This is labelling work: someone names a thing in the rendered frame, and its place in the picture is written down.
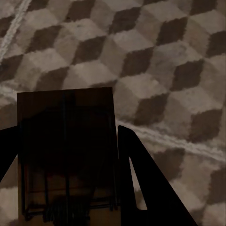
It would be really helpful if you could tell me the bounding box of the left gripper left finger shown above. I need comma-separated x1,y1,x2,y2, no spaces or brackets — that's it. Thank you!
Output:
0,125,20,181

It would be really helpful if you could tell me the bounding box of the mousetrap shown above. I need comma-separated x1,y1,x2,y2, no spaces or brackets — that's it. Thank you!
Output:
17,87,121,226

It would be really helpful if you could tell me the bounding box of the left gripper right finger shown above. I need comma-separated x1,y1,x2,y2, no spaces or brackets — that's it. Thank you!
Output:
118,125,197,226

